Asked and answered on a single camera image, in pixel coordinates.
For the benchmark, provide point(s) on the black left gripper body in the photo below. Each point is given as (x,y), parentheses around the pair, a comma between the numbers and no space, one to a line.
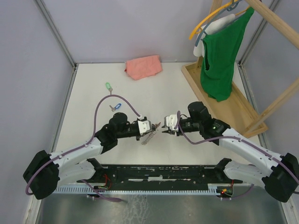
(132,130)

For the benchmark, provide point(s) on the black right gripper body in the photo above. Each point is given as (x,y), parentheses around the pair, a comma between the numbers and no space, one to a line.
(188,125)

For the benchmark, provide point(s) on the metal key organizer red handle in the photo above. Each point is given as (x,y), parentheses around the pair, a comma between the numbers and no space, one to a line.
(152,134)

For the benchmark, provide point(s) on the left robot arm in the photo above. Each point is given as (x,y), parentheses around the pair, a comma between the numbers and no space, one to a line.
(46,172)

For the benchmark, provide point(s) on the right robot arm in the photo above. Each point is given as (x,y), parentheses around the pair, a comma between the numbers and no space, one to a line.
(277,174)

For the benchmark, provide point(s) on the key with blue tag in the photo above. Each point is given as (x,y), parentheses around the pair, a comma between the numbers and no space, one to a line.
(114,108)

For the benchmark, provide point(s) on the wooden clothes rack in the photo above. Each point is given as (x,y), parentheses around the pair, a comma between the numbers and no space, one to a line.
(240,109)

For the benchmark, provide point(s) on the key with green tag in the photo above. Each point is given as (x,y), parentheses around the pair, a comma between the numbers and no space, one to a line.
(109,87)

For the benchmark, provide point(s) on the folded pink cloth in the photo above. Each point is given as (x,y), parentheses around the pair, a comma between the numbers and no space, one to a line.
(143,67)

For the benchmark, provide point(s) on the white garment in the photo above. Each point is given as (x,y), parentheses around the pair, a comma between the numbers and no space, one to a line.
(214,26)

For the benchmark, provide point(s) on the green shirt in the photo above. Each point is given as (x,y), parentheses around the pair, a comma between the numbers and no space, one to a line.
(221,49)

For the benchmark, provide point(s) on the blue grey hanger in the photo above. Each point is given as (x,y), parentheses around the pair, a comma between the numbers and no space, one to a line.
(223,14)

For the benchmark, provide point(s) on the yellow hanger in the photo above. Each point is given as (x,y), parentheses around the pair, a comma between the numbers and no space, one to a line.
(216,9)

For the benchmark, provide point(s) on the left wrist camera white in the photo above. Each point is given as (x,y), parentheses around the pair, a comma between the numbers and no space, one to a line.
(144,126)

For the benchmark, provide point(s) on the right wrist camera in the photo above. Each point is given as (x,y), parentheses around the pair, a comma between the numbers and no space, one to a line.
(171,122)

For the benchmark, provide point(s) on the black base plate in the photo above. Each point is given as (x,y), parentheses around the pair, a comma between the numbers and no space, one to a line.
(160,177)

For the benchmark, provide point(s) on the white cable duct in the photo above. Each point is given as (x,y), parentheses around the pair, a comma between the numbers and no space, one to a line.
(84,189)

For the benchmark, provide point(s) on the aluminium corner frame post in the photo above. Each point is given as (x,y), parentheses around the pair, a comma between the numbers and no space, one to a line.
(50,22)

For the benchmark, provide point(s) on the right aluminium frame post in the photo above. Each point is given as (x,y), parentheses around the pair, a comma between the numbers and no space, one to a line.
(253,31)

